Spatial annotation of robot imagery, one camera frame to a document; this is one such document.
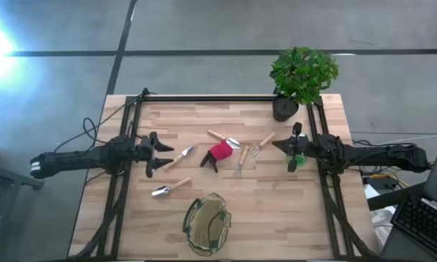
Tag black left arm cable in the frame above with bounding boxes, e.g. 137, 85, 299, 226
53, 87, 157, 154

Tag bent-prong cultivator wooden handle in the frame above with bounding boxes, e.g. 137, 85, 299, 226
232, 145, 251, 178

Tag hand fork wooden handle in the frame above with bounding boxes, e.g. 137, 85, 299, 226
249, 132, 276, 157

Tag white cable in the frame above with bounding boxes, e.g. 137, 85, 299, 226
376, 134, 437, 146

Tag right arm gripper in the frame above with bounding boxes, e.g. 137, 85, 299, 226
271, 122, 317, 173

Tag green spray bottle white trigger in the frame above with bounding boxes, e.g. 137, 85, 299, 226
286, 132, 309, 172

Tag green leafy plant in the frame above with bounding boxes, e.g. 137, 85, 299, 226
268, 46, 340, 106

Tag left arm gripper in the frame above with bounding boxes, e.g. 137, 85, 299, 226
130, 131, 175, 179

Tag dark grey side table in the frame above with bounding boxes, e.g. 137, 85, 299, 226
0, 143, 44, 262

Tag red black garden glove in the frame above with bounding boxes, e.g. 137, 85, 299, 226
199, 140, 234, 174

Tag dark grey desk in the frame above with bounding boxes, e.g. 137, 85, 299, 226
366, 181, 437, 262

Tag black computer keyboard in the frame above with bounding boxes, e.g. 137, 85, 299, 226
390, 192, 437, 260

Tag white box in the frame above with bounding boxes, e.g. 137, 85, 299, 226
363, 183, 397, 252

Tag beige green-trimmed gardening bag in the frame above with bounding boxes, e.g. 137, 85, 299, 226
182, 192, 233, 257

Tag yellow cable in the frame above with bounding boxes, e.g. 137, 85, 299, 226
369, 159, 436, 183

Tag wide pointed trowel wooden handle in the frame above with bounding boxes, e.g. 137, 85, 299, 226
207, 129, 241, 150

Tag narrow trowel wooden handle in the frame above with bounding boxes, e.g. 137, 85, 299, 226
162, 145, 196, 172

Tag round scoop wooden handle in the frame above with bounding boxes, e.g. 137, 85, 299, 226
151, 177, 193, 198

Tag black plant pot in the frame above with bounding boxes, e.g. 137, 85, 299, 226
271, 93, 300, 123

